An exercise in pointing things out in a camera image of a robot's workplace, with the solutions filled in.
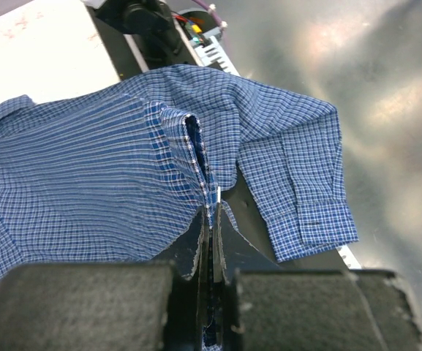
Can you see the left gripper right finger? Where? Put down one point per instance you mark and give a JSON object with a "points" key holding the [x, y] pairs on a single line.
{"points": [[266, 307]]}

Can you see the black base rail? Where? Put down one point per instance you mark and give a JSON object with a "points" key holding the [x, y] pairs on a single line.
{"points": [[128, 62]]}

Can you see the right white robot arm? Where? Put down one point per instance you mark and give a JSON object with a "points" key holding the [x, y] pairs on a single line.
{"points": [[149, 29]]}

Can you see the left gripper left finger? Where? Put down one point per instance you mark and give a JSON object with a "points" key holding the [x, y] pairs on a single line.
{"points": [[155, 305]]}

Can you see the blue checkered long sleeve shirt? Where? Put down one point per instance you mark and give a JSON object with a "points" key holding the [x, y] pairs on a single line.
{"points": [[118, 175]]}

